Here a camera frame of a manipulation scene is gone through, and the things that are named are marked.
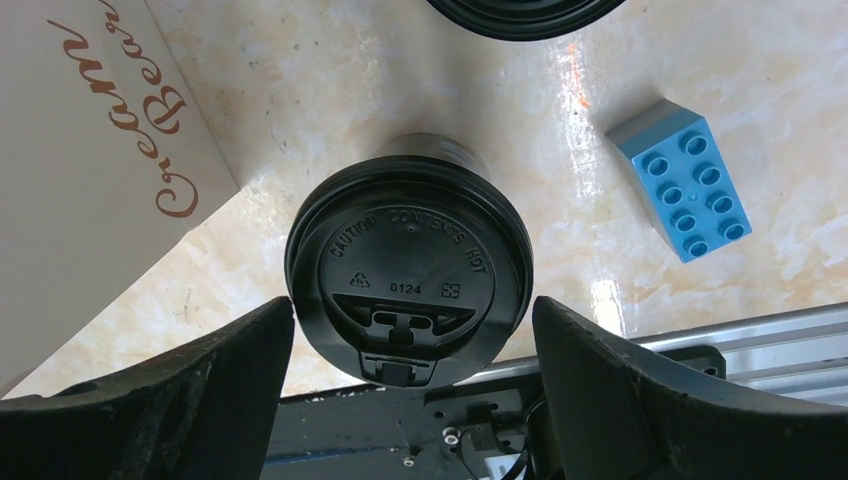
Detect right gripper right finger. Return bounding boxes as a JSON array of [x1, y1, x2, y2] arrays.
[[532, 297, 847, 479]]

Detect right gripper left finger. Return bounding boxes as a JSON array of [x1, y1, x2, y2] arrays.
[[1, 297, 295, 479]]

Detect black cup lid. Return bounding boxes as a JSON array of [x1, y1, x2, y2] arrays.
[[285, 155, 533, 389]]

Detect beige paper takeout bag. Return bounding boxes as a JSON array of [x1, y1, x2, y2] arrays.
[[1, 1, 237, 393]]

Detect single black coffee cup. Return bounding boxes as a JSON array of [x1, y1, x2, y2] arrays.
[[375, 132, 491, 180]]

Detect blue toy block right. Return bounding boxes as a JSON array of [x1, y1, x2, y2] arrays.
[[605, 99, 752, 263]]

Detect stack of black lids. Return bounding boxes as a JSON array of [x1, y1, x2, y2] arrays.
[[429, 0, 623, 42]]

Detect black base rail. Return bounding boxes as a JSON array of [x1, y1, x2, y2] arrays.
[[261, 301, 848, 480]]

